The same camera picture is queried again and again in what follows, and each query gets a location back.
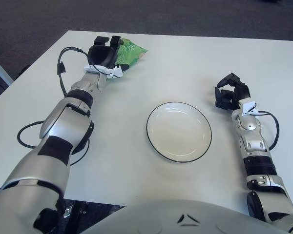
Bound silver robot torso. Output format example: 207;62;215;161
80;198;293;234

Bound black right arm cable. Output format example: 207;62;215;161
257;111;280;152

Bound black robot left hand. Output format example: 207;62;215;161
87;36;130;73

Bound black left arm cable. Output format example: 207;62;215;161
17;46;91;166

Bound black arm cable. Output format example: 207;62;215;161
17;46;91;166
257;111;280;152

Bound white neighbouring table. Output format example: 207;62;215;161
0;52;14;86

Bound white plate black rim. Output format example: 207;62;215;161
146;101;212;163

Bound green snack bag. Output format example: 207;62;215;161
106;38;149;80

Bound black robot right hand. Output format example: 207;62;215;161
214;72;251;110

